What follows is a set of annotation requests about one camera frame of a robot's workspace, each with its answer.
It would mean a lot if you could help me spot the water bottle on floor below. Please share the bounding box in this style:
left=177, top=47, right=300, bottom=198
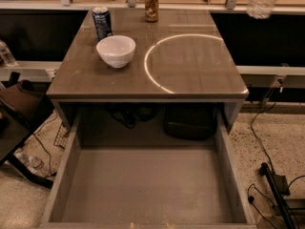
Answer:
left=15, top=153, right=49, bottom=177

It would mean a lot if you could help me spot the black cable on floor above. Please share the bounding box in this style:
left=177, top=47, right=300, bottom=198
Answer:
left=249, top=102, right=276, bottom=174

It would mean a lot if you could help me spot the white ceramic bowl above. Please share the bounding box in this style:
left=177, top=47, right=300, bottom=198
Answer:
left=96, top=35, right=136, bottom=69

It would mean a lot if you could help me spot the black stand base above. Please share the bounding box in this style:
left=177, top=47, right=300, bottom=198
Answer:
left=259, top=162, right=305, bottom=229

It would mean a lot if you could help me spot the brown gold soda can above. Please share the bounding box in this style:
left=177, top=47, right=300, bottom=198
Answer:
left=144, top=0, right=159, bottom=22

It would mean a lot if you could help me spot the clear plastic water bottle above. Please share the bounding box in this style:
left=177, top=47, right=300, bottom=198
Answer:
left=247, top=0, right=277, bottom=19

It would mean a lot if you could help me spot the dark brown chair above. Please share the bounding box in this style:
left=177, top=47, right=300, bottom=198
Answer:
left=0, top=72, right=54, bottom=189

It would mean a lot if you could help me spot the open grey drawer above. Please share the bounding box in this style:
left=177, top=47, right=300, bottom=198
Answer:
left=40, top=108, right=256, bottom=229

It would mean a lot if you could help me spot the water bottle on left shelf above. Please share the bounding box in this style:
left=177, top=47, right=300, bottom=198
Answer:
left=0, top=40, right=17, bottom=67

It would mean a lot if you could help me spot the wire mesh basket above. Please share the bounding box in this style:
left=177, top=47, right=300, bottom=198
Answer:
left=53, top=123, right=70, bottom=150

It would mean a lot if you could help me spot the blue soda can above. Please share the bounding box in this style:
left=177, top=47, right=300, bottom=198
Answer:
left=92, top=7, right=112, bottom=40

